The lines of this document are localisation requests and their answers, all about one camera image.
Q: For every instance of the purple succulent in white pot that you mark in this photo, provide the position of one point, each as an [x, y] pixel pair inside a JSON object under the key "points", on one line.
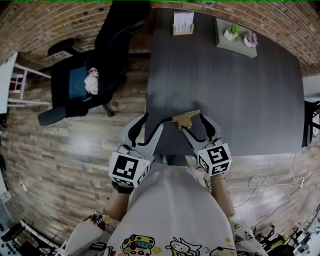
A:
{"points": [[250, 40]]}

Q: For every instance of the white cartoon print shirt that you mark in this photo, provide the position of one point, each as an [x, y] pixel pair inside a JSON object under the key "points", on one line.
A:
{"points": [[170, 207]]}

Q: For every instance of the grey tray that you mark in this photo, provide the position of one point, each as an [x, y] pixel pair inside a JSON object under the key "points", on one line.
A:
{"points": [[237, 47]]}

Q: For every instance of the black office chair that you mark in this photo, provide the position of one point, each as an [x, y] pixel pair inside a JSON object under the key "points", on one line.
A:
{"points": [[112, 50]]}

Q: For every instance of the red box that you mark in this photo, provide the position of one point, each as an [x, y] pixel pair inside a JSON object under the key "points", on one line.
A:
{"points": [[15, 84]]}

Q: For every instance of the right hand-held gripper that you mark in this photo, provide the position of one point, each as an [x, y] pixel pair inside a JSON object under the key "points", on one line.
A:
{"points": [[217, 156]]}

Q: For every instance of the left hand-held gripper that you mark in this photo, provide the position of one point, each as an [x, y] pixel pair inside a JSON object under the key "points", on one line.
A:
{"points": [[125, 168]]}

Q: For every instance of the white side table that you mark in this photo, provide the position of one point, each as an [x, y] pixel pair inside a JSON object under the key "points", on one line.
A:
{"points": [[5, 82]]}

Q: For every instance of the blue seat cushion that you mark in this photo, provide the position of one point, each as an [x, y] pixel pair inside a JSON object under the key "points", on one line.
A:
{"points": [[77, 83]]}

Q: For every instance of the green plant in white pot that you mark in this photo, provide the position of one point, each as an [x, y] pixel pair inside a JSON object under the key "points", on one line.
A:
{"points": [[231, 32]]}

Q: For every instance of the small window squeegee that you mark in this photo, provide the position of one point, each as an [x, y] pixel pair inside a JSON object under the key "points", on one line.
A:
{"points": [[185, 120]]}

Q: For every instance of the person's right forearm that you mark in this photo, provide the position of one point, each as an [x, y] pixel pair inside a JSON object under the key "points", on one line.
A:
{"points": [[222, 197]]}

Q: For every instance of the black wristband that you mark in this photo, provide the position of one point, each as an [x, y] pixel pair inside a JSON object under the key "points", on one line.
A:
{"points": [[122, 188]]}

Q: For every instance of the person's left forearm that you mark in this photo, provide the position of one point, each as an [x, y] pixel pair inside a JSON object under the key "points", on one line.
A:
{"points": [[117, 205]]}

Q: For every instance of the pink plush toy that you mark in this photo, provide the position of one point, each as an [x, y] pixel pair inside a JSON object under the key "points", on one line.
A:
{"points": [[92, 81]]}

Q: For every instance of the black mesh chair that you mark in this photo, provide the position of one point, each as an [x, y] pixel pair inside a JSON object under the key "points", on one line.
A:
{"points": [[308, 122]]}

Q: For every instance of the desk calendar in wooden stand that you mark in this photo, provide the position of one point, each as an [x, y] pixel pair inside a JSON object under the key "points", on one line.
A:
{"points": [[183, 22]]}

